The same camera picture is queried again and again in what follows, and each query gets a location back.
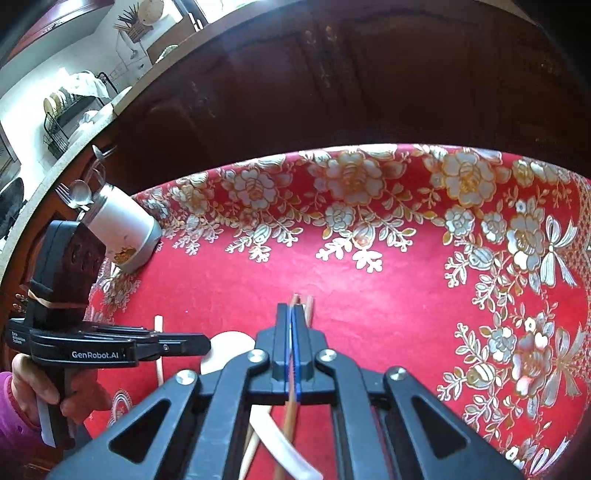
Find light beige chopstick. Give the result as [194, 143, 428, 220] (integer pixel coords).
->
[153, 315, 165, 387]

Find pale beige chopstick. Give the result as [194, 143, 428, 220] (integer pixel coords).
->
[238, 405, 273, 480]

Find dark wooden kitchen cabinets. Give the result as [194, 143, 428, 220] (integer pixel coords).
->
[0, 0, 591, 222]

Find white ceramic spoon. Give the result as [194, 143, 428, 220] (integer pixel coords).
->
[200, 331, 324, 480]

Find wooden cutting board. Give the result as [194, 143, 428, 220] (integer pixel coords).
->
[147, 14, 197, 64]

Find wood-handled steel fork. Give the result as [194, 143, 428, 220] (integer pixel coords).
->
[55, 183, 89, 212]

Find chopstick holder basket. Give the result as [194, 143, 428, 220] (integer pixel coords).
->
[113, 3, 153, 43]

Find black dish rack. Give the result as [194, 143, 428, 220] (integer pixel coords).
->
[43, 70, 118, 159]

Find brown wooden chopstick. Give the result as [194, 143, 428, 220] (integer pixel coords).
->
[272, 294, 303, 480]

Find person's left hand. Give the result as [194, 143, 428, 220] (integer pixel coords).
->
[10, 353, 111, 426]

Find red floral tablecloth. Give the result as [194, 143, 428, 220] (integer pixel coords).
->
[88, 144, 590, 479]

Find large steel spoon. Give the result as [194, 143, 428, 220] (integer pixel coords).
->
[69, 179, 93, 206]

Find black wok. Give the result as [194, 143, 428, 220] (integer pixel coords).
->
[0, 177, 26, 239]

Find white steel utensil jar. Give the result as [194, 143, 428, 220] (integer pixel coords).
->
[81, 184, 161, 274]

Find pink sleeve forearm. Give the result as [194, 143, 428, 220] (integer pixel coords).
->
[0, 372, 42, 464]

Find dark brown chopstick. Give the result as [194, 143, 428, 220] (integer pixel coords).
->
[304, 295, 315, 327]

